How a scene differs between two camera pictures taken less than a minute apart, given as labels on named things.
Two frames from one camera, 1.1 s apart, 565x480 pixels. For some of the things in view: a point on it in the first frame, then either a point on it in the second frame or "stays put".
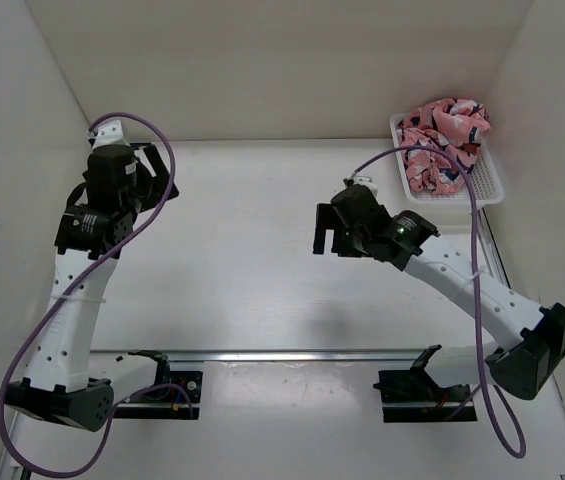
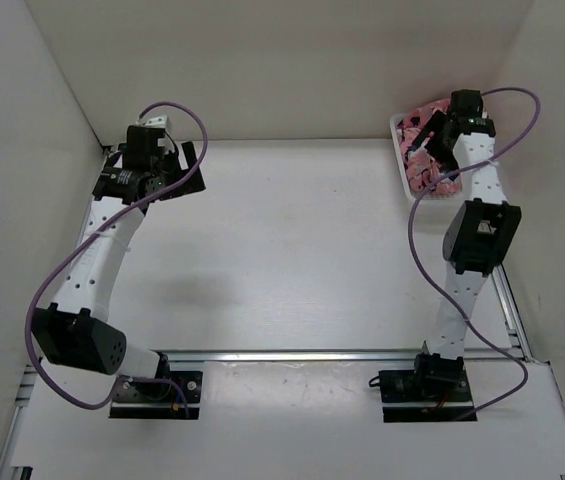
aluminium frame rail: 299,357 stays put
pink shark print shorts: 455,125 stays put
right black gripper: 327,218 → 448,160
